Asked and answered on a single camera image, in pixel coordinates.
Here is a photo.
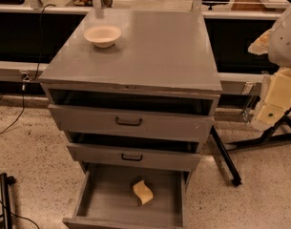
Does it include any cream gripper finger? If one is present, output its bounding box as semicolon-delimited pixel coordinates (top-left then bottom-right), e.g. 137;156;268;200
251;67;291;131
248;30;272;55

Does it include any yellow sponge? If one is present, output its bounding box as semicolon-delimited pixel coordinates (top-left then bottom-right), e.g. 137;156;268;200
133;180;154;205

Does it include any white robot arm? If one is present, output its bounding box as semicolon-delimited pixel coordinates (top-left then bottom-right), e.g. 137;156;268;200
248;4;291;131

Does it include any grey drawer cabinet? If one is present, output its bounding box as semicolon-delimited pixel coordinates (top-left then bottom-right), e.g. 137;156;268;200
38;9;223;183

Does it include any grey bottom drawer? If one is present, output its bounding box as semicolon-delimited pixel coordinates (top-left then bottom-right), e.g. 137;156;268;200
63;164;185;229

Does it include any grey drawer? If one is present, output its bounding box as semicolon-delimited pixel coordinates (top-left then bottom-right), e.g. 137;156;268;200
49;104;213;142
68;143;200;172
63;164;185;229

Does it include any grey middle drawer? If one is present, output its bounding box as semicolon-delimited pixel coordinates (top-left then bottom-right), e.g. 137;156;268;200
68;143;200;172

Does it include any grey top drawer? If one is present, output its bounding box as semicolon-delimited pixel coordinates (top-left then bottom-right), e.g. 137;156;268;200
49;104;213;142

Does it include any black metal stand right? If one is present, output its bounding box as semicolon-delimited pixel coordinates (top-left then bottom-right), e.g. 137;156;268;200
210;108;291;186

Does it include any white paper bowl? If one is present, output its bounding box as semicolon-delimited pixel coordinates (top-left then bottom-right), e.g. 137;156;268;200
84;25;121;49

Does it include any black stand left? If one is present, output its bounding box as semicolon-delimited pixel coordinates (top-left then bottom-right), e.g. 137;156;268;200
0;173;15;229

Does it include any black top drawer handle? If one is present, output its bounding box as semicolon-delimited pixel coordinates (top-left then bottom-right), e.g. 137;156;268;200
115;116;143;127

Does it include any black drawer handle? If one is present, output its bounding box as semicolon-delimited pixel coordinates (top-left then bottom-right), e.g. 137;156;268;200
115;116;143;127
121;154;143;162

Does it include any black middle drawer handle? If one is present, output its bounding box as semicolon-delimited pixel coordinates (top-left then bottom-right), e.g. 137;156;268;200
121;154;143;162

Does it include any black power cable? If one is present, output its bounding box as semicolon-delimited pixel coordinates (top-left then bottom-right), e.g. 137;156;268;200
0;3;57;138

